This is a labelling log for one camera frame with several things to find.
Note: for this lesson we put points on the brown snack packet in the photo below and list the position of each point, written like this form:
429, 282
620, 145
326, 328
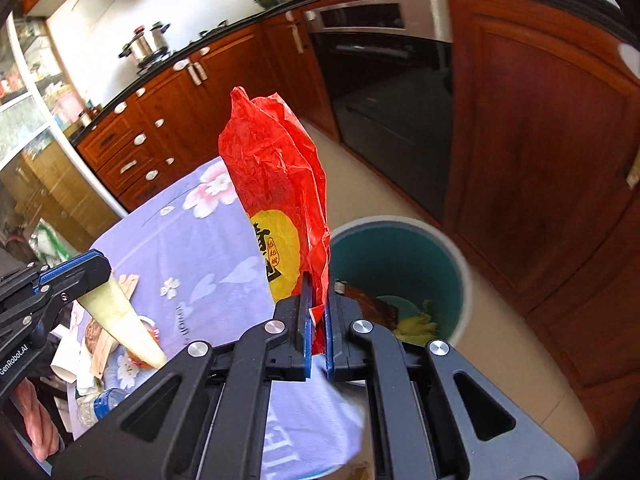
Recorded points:
372, 307

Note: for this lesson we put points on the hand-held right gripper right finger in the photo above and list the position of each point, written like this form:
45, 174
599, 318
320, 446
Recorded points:
329, 350

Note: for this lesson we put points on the white paper cup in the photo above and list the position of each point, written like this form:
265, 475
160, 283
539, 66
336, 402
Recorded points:
67, 355

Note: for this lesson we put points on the yellow crumpled wrapper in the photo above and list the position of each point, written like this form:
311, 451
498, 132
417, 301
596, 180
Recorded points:
417, 325

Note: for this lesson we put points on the small orange object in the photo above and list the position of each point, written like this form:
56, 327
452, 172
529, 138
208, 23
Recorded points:
139, 359

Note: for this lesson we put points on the white trash bin teal inside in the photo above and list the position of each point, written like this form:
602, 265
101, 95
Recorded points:
400, 260

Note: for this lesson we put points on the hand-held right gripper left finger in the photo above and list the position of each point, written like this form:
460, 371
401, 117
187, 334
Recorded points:
306, 340

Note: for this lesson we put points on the black gas stove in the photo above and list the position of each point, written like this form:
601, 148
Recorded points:
200, 35

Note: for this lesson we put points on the glass display cabinet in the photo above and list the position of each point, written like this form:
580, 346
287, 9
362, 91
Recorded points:
35, 135

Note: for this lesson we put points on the lilac floral printed blanket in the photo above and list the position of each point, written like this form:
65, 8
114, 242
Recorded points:
200, 260

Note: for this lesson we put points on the person's left hand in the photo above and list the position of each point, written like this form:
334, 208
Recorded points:
40, 425

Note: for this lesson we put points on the clear plastic water bottle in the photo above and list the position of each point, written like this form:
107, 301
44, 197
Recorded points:
102, 405

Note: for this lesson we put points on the black built-in oven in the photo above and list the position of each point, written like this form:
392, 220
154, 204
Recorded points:
390, 110

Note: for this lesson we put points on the brown paper wrapper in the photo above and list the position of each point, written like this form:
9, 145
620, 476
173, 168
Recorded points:
105, 355

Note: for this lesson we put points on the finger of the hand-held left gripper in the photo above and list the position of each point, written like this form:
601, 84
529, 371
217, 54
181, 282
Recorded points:
75, 270
57, 307

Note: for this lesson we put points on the white green plastic bag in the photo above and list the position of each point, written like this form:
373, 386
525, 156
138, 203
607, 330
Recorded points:
52, 245

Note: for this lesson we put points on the red plastic bag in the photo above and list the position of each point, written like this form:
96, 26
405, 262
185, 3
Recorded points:
280, 160

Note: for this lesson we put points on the pale yellow paper cone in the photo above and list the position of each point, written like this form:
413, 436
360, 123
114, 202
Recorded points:
125, 325

